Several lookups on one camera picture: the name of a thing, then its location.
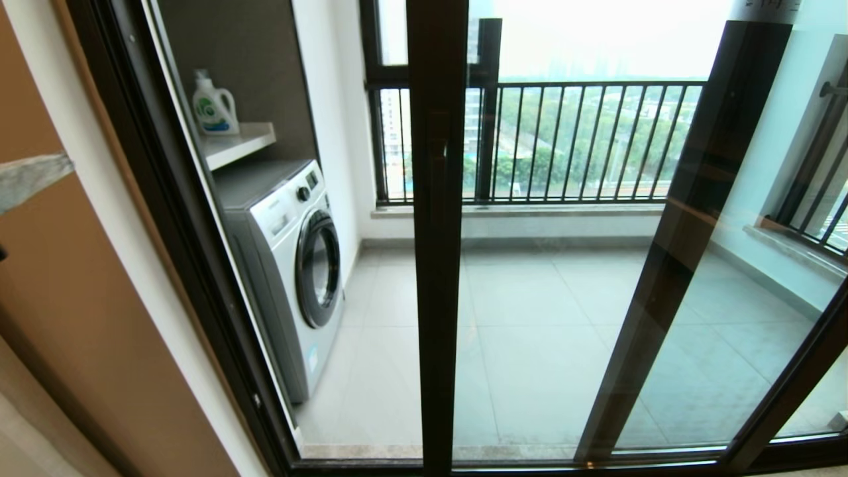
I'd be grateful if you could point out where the white wall shelf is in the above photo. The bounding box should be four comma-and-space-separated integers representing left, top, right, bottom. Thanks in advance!
202, 121, 278, 172

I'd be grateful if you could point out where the long black balcony railing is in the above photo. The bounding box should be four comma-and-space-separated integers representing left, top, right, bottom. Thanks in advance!
368, 79, 708, 205

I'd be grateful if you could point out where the dark balcony window frame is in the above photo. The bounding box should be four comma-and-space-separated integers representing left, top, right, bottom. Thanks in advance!
360, 0, 502, 203

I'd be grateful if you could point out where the long grey stone sill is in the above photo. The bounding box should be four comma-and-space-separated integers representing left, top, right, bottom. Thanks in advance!
370, 202, 665, 220

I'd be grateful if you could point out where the white detergent bottle green label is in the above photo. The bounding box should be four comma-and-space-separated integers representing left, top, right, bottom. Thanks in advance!
192, 69, 240, 136

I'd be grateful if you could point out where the short grey stone sill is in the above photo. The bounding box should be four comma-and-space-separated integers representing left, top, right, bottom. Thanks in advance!
742, 224, 848, 282

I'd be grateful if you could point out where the white front-load washing machine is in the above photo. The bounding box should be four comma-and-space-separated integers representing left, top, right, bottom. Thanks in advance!
215, 158, 345, 403

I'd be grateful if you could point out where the dark framed fixed glass panel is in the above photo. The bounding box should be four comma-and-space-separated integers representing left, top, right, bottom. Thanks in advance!
575, 0, 848, 464

